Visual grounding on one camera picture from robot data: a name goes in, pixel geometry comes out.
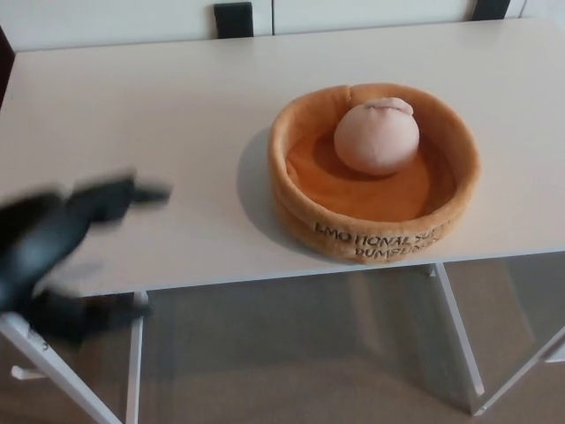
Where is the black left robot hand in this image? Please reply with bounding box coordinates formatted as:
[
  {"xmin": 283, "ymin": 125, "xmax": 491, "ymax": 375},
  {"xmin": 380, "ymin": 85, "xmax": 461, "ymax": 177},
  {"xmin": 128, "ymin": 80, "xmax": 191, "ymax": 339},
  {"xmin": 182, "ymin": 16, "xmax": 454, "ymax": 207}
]
[{"xmin": 0, "ymin": 166, "xmax": 173, "ymax": 351}]

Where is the pink plush dumpling toy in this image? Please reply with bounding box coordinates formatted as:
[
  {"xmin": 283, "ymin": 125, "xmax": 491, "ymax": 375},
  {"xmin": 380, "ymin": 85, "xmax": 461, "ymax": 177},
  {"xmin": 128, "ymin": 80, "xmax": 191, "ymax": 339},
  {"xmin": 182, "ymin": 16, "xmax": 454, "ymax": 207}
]
[{"xmin": 332, "ymin": 96, "xmax": 420, "ymax": 179}]

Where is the orange round plush basket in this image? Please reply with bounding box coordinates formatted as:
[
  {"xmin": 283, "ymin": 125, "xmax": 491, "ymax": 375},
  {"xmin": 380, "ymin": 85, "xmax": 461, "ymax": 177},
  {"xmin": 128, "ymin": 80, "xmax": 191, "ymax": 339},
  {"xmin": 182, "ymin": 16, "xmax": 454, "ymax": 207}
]
[{"xmin": 268, "ymin": 84, "xmax": 483, "ymax": 267}]

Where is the dark brown furniture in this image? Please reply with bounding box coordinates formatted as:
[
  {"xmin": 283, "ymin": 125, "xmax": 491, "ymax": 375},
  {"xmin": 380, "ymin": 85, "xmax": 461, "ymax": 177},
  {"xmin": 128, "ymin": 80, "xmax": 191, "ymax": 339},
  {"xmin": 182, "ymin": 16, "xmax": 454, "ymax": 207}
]
[{"xmin": 0, "ymin": 24, "xmax": 17, "ymax": 112}]

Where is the white table leg frame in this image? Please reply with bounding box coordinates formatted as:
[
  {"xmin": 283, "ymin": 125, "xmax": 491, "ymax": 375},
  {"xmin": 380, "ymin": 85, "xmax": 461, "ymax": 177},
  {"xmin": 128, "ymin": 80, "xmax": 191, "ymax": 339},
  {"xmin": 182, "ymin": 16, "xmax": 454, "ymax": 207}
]
[
  {"xmin": 0, "ymin": 289, "xmax": 151, "ymax": 424},
  {"xmin": 425, "ymin": 262, "xmax": 565, "ymax": 419}
]

